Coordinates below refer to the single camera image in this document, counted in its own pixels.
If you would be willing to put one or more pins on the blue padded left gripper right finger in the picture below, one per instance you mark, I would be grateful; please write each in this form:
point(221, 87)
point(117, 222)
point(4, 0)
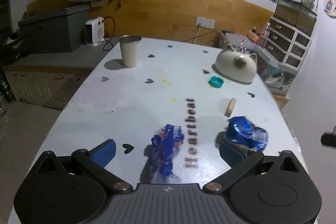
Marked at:
point(243, 162)

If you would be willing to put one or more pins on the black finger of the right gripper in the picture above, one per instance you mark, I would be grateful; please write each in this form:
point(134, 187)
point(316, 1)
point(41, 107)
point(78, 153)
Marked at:
point(329, 138)

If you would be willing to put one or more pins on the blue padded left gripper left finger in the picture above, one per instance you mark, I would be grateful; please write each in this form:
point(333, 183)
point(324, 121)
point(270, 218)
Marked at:
point(92, 164)

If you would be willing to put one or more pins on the blue foil bag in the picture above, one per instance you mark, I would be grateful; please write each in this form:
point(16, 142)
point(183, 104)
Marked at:
point(242, 131)

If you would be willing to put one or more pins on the blue snack wrapper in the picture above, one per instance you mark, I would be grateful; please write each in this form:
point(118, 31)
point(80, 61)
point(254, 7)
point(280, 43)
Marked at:
point(166, 143)

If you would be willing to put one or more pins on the round wooden coaster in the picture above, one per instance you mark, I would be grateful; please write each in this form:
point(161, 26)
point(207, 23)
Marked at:
point(230, 107)

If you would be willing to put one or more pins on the teal bottle cap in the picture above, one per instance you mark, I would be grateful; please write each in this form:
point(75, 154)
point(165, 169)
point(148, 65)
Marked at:
point(216, 82)

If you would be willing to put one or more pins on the white cat-shaped ceramic holder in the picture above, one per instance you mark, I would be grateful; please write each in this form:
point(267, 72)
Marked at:
point(236, 65)

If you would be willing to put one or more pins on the white drawer cabinet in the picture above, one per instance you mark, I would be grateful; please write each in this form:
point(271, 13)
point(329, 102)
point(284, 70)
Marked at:
point(287, 44)

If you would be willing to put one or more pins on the clear plastic bottle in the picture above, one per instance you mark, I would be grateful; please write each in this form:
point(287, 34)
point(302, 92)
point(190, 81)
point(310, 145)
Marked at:
point(264, 35)

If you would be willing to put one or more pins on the beige paper cup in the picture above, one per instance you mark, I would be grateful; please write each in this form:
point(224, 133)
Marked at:
point(129, 46)

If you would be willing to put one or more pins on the small white space heater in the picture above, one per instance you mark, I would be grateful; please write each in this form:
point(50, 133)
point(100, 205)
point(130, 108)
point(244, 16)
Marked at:
point(94, 31)

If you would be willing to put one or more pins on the dark grey storage box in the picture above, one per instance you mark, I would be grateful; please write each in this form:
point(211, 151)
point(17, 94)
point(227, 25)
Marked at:
point(56, 32)

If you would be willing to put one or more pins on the glass terrarium tank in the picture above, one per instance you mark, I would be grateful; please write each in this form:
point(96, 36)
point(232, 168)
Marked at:
point(296, 14)

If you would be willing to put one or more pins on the white wall power outlet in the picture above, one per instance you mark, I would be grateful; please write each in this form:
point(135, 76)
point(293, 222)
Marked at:
point(205, 23)

